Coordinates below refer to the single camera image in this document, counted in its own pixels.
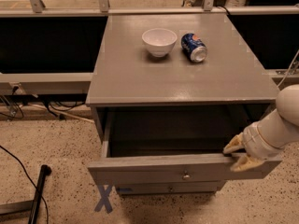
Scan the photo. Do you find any grey drawer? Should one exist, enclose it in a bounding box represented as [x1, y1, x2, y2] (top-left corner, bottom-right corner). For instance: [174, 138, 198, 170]
[116, 181, 225, 195]
[87, 104, 283, 187]

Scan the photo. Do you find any blue soda can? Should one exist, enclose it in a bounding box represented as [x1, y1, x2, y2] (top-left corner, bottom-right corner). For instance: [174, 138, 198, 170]
[181, 33, 207, 63]

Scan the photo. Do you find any grey bottom drawer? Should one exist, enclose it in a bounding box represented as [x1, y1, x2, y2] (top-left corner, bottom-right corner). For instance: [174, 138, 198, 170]
[116, 181, 225, 195]

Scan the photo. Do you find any black floor cable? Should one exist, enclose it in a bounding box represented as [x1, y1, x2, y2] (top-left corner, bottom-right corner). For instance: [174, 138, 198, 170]
[0, 145, 50, 224]

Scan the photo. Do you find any black metal stand leg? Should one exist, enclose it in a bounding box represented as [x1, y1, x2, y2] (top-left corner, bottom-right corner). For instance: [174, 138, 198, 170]
[0, 164, 52, 224]

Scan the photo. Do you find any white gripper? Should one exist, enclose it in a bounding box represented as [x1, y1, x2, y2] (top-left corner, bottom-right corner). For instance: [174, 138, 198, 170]
[223, 122, 283, 172]

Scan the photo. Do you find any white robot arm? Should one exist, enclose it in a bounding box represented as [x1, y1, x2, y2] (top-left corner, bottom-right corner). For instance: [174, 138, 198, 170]
[223, 84, 299, 172]

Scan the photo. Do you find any blue tape cross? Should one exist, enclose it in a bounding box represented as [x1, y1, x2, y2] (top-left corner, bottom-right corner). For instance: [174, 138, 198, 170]
[94, 185, 113, 214]

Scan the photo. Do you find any white cable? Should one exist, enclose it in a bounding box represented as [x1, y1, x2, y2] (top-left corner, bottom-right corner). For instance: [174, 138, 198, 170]
[18, 103, 95, 124]

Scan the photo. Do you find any grey top drawer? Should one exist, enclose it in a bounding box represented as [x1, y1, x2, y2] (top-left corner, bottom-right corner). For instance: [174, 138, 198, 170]
[87, 104, 283, 187]

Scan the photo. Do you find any grey drawer cabinet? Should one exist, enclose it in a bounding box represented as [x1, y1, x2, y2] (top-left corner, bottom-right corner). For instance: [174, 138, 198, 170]
[85, 13, 281, 196]

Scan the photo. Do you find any white bowl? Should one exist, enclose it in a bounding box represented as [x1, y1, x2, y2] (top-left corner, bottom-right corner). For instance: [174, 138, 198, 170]
[142, 28, 178, 57]

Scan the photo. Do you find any grey railing beam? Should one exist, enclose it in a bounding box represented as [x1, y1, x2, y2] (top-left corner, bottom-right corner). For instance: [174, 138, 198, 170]
[0, 73, 93, 95]

